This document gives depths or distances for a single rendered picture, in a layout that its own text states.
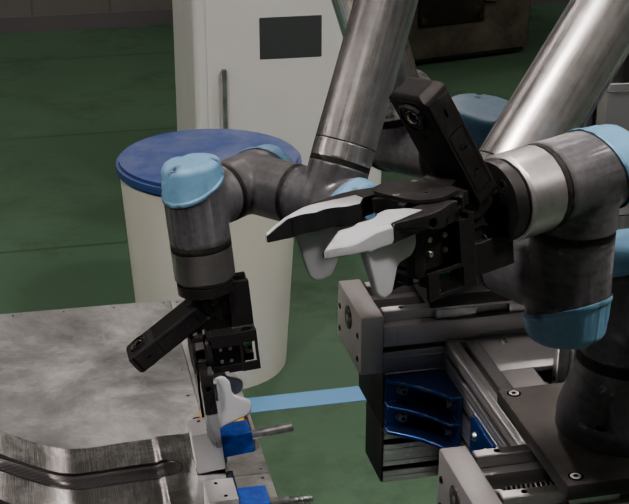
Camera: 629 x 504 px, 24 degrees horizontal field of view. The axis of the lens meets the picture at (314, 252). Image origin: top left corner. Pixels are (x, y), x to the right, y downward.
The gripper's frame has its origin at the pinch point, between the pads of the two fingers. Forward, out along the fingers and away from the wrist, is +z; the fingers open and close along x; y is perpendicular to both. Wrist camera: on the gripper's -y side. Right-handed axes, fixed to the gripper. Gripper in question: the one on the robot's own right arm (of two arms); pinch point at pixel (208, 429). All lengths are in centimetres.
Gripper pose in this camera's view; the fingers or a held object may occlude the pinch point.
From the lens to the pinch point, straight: 187.1
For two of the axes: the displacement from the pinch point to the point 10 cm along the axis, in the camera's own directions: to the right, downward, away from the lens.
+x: -2.0, -3.0, 9.3
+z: 1.0, 9.4, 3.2
